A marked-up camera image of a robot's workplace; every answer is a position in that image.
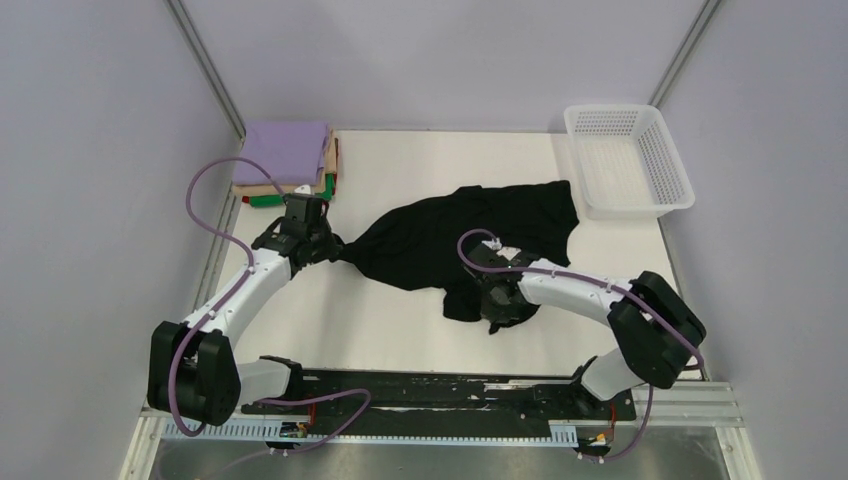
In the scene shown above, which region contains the black t shirt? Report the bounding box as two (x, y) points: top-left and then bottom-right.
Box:
(339, 180), (579, 322)

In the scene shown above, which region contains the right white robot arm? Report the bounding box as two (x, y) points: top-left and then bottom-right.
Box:
(460, 241), (706, 418)

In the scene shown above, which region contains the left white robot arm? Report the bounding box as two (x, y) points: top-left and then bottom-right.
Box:
(147, 194), (342, 437)

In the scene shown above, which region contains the folded green t shirt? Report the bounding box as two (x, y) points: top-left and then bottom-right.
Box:
(241, 173), (336, 208)

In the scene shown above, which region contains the folded red t shirt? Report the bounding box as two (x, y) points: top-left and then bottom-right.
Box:
(232, 136), (341, 208)

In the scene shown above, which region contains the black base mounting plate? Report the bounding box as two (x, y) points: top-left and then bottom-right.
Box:
(240, 369), (623, 415)

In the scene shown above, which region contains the folded beige t shirt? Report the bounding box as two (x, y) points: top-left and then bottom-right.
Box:
(231, 130), (340, 197)

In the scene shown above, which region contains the folded purple t shirt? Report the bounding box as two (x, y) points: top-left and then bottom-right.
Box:
(239, 120), (330, 186)

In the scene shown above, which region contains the white plastic laundry basket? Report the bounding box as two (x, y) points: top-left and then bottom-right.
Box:
(563, 104), (695, 220)

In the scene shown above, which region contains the white slotted cable duct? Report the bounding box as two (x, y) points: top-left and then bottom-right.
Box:
(196, 419), (579, 448)

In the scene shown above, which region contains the aluminium frame rail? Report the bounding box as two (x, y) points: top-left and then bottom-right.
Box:
(140, 380), (745, 429)

